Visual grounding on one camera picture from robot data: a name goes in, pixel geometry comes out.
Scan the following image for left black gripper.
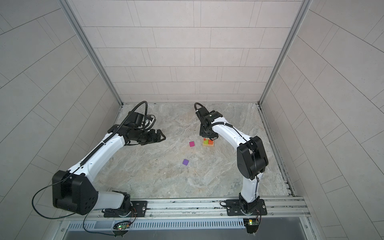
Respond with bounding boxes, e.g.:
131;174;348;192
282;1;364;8
133;128;167;144

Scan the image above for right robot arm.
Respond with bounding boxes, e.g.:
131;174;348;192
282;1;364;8
194;103;269;216

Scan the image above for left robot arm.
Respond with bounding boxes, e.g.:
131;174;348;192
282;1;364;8
52;112;166;218

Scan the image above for left circuit board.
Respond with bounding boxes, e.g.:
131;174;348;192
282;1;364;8
113;221;132;231

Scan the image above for circuit board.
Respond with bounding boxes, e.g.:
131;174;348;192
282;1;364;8
243;219;260;227
113;221;132;231

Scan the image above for right circuit board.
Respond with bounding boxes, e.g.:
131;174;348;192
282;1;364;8
243;219;260;227

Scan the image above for aluminium mounting rail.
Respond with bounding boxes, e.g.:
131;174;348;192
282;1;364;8
62;197;311;222

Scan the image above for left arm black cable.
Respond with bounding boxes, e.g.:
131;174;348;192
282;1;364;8
31;100;157;236

